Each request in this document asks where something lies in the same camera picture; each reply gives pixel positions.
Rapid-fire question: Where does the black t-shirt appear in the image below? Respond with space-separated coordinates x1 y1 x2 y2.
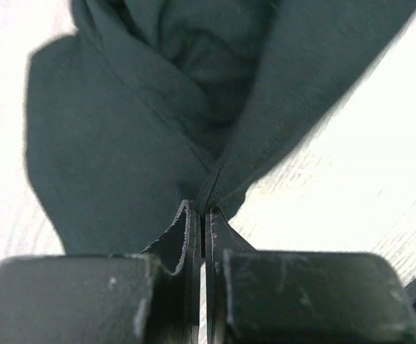
26 1 416 254

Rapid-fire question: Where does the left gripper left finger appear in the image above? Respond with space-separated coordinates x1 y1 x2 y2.
144 201 202 343

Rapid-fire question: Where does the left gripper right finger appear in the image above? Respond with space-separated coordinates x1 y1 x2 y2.
205 208 255 344

